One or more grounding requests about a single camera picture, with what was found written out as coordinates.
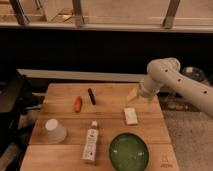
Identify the white tube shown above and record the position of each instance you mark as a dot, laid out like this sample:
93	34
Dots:
89	152

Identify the white ceramic cup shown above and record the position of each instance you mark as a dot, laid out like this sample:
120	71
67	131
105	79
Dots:
55	131

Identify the yellowish suction gripper tip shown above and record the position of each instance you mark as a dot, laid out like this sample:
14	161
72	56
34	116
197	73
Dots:
134	93

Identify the green bowl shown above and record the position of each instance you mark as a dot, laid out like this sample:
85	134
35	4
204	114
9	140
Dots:
128	152

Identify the dark round object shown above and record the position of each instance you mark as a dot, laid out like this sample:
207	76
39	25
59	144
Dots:
194	73

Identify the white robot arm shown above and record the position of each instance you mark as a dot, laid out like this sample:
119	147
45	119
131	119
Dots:
166	72

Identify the black marker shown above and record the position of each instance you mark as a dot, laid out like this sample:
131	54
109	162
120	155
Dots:
92	97

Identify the orange carrot toy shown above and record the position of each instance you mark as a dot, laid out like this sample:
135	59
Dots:
78	104

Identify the wooden board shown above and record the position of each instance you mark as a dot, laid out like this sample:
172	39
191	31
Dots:
42	155

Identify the black chair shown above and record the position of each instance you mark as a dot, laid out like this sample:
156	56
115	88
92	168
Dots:
14	99

